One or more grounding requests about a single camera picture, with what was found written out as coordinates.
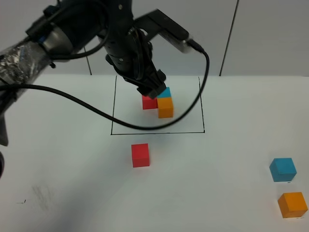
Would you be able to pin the red template cube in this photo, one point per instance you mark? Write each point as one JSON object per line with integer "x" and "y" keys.
{"x": 148, "y": 103}

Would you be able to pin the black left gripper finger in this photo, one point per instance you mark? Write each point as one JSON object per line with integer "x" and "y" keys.
{"x": 156, "y": 81}
{"x": 151, "y": 92}

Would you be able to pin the orange template cube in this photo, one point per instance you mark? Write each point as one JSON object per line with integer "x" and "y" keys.
{"x": 165, "y": 107}

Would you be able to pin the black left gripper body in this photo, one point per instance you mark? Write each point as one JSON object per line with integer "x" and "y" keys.
{"x": 131, "y": 54}

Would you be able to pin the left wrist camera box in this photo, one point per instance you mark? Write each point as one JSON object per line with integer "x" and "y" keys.
{"x": 157, "y": 23}

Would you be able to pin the blue template cube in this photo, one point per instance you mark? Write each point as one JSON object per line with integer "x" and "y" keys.
{"x": 165, "y": 94}

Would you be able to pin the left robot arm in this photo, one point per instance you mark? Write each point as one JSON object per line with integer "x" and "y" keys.
{"x": 74, "y": 29}

